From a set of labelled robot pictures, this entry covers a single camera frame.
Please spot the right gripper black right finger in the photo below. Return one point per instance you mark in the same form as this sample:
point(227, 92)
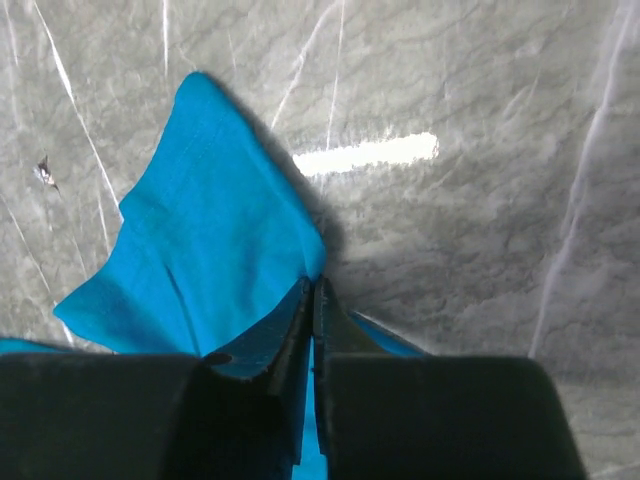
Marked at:
point(382, 415)

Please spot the teal t shirt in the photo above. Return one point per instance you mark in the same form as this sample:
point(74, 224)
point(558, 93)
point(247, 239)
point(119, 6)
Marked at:
point(213, 238)

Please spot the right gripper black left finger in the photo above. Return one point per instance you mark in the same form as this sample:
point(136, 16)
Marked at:
point(236, 413)

